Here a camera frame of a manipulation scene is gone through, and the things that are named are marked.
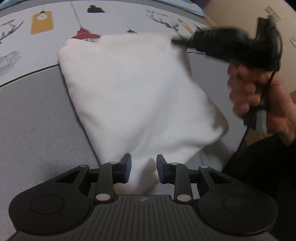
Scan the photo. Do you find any white small garment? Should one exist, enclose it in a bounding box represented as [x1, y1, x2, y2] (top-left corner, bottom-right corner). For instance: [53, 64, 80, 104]
[57, 33, 228, 195]

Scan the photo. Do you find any person's right hand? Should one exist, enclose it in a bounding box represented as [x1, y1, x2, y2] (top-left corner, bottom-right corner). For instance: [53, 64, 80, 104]
[228, 64, 295, 145]

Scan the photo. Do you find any grey patterned bed sheet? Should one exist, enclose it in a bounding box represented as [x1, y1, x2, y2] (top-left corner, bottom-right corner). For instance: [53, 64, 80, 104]
[1, 1, 246, 240]

